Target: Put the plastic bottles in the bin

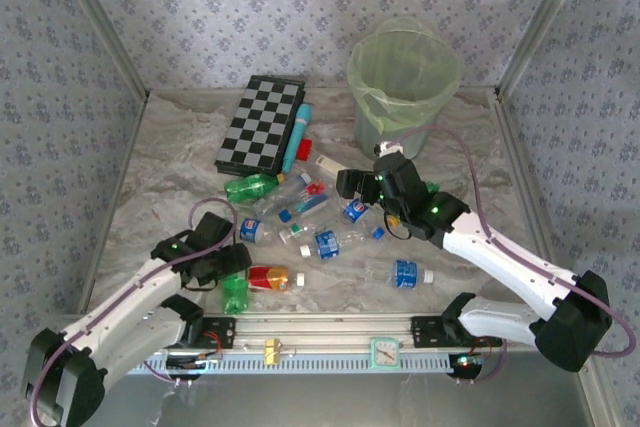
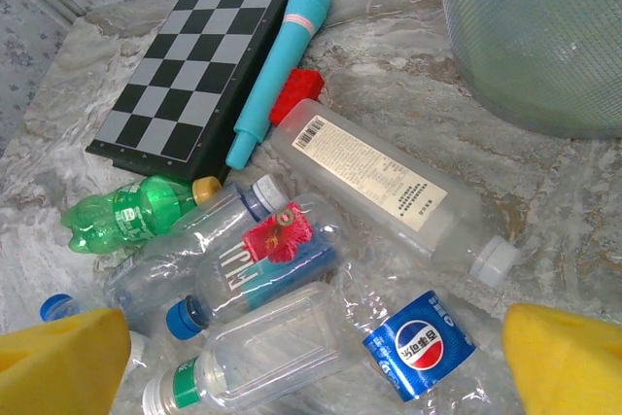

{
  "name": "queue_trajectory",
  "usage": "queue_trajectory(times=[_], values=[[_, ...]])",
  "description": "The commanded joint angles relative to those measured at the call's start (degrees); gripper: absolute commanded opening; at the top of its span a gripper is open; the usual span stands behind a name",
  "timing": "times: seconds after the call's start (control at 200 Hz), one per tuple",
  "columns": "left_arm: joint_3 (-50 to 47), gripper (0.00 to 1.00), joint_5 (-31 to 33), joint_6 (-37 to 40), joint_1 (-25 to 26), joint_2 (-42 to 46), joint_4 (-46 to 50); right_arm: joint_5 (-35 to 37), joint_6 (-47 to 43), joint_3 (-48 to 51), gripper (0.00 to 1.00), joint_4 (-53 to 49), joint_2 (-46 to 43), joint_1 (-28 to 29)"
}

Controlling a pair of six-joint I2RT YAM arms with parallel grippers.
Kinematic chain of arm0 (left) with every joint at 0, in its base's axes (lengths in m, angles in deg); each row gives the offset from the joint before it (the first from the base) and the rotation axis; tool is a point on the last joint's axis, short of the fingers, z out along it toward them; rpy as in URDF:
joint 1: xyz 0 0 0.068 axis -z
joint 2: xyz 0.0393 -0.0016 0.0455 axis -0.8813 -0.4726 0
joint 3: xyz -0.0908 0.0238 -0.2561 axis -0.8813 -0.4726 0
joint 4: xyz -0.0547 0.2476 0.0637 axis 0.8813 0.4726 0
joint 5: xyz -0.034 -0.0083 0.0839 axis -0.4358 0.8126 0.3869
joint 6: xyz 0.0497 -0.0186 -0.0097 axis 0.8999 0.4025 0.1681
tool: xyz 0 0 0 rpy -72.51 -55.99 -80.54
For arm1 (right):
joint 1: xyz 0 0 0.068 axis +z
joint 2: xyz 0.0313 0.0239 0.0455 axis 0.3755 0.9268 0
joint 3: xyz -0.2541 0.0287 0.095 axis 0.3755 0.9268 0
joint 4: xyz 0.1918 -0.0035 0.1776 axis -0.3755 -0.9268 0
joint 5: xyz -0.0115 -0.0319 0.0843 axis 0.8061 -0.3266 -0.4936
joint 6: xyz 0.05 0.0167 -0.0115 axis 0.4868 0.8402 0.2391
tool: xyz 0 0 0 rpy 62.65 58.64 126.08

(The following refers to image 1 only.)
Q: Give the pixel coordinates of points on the small clear bottle green cap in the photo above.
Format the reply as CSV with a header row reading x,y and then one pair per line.
x,y
295,230

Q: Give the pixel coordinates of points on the aluminium side rail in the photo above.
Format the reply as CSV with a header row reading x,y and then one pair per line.
x,y
515,147
116,197

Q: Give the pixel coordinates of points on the clear Pepsi bottle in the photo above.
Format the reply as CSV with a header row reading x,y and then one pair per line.
x,y
356,211
250,229

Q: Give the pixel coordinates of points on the grey metal panel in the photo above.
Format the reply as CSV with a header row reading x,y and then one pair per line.
x,y
325,402

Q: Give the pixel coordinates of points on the pale green waste bin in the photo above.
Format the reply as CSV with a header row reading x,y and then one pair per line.
x,y
367,139

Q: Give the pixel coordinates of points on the aluminium frame post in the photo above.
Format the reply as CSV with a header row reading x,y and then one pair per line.
x,y
545,22

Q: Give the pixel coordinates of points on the red plastic block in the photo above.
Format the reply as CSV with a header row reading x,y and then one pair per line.
x,y
304,149

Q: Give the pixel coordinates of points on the frosted bottle white label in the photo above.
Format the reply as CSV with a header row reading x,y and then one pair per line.
x,y
327,163

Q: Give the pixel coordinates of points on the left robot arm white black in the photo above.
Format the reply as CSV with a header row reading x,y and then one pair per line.
x,y
120,297

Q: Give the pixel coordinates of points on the clear bottle blue label white cap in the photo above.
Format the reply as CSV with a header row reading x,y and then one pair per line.
x,y
327,244
405,274

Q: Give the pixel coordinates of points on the clear bottle grey cap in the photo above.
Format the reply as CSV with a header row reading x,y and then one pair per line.
x,y
280,197

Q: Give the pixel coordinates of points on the teal plastic cylinder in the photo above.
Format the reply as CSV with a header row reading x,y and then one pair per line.
x,y
298,137

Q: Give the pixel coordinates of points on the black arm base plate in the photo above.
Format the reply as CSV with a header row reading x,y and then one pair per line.
x,y
425,332
225,334

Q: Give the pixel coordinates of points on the clear bottle red flower label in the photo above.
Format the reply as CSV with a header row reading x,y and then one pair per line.
x,y
310,204

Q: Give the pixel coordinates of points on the green plastic bin liner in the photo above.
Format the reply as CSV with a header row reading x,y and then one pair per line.
x,y
365,72

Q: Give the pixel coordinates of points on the yellow connector block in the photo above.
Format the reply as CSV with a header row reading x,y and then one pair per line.
x,y
272,351

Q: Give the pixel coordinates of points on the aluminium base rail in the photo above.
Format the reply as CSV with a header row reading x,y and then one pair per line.
x,y
325,327

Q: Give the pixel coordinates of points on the small teal clock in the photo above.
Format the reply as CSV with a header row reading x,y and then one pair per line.
x,y
385,353

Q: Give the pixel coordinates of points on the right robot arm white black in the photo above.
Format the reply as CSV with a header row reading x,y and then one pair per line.
x,y
500,257

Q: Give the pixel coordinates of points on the black grey chessboard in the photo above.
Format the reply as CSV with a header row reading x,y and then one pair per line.
x,y
260,122

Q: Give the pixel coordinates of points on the red yellow bottle white cap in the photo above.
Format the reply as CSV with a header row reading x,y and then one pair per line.
x,y
267,278

